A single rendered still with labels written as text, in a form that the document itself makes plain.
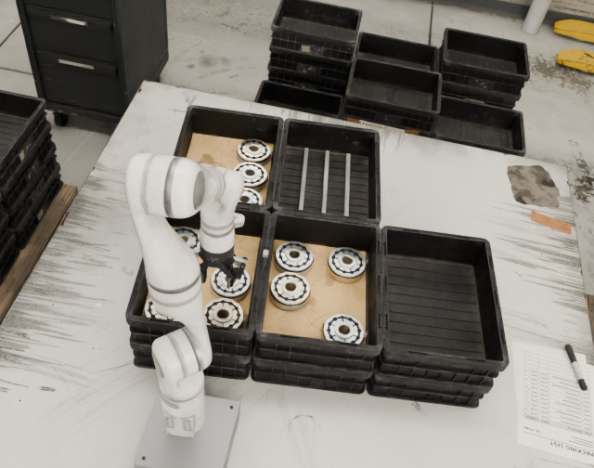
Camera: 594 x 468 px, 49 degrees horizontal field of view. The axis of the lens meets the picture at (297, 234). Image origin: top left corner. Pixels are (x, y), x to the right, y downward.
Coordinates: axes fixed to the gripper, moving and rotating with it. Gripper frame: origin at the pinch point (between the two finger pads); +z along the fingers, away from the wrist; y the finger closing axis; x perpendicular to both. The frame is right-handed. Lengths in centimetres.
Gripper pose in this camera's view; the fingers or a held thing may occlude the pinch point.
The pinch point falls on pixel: (216, 279)
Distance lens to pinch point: 152.8
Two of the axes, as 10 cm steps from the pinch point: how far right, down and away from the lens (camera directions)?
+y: 9.8, 2.0, -0.5
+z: -1.0, 6.6, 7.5
